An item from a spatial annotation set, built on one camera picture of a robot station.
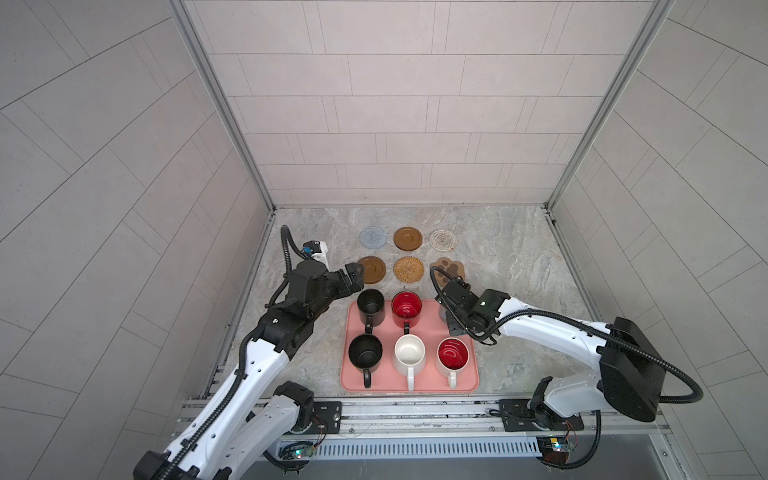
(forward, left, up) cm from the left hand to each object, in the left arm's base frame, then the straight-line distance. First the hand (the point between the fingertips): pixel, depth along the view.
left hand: (357, 266), depth 74 cm
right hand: (-8, -26, -19) cm, 33 cm away
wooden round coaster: (+26, -13, -22) cm, 36 cm away
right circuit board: (-36, -46, -21) cm, 62 cm away
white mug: (-16, -14, -21) cm, 30 cm away
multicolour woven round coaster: (+24, -26, -22) cm, 42 cm away
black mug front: (-15, -1, -21) cm, 26 cm away
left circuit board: (-36, +12, -18) cm, 42 cm away
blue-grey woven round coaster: (+25, -1, -21) cm, 33 cm away
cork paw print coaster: (+13, -29, -22) cm, 39 cm away
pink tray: (-21, -7, -19) cm, 30 cm away
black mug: (-3, -2, -18) cm, 19 cm away
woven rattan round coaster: (+13, -13, -22) cm, 29 cm away
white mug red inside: (-16, -25, -20) cm, 36 cm away
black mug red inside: (-2, -13, -19) cm, 23 cm away
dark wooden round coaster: (+12, -2, -22) cm, 25 cm away
